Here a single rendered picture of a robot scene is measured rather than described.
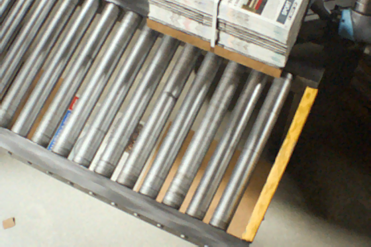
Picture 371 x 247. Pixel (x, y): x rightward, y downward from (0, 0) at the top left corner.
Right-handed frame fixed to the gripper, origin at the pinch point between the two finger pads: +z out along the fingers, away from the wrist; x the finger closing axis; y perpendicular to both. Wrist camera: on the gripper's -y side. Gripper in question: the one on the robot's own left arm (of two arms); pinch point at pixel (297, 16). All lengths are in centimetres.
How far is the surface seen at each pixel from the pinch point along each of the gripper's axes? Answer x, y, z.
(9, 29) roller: 36, -4, 73
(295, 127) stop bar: 32.3, -0.5, -11.0
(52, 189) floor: 53, -87, 67
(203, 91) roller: 31.6, -3.0, 14.6
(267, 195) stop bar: 51, -3, -11
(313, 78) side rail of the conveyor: 16.9, -0.1, -10.6
